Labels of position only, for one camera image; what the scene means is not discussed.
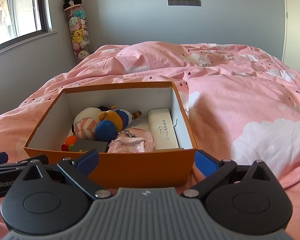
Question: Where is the cream and black plush toy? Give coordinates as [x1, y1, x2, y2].
[72, 105, 110, 140]

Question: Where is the brown bear plush blue outfit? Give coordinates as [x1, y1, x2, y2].
[95, 105, 143, 142]

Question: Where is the pink fabric pouch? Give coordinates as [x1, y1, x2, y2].
[107, 128, 155, 153]

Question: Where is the clear tube of plush toys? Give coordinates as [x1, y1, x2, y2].
[64, 5, 92, 64]

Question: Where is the small grey gift box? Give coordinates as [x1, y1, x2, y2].
[71, 140, 109, 153]

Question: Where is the orange cardboard box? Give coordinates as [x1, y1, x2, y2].
[23, 81, 198, 189]

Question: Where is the white door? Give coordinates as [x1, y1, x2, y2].
[281, 0, 300, 73]

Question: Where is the wall switch panel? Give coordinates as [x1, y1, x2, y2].
[168, 0, 202, 7]

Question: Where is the white glasses case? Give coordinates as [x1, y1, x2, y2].
[147, 108, 180, 151]

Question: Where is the window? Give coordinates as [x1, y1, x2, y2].
[0, 0, 58, 58]

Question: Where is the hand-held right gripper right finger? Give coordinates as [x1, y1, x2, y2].
[182, 149, 274, 200]

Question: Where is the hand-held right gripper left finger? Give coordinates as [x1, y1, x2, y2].
[21, 149, 117, 200]

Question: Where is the pink cloud-print blanket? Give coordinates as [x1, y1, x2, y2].
[0, 41, 300, 240]

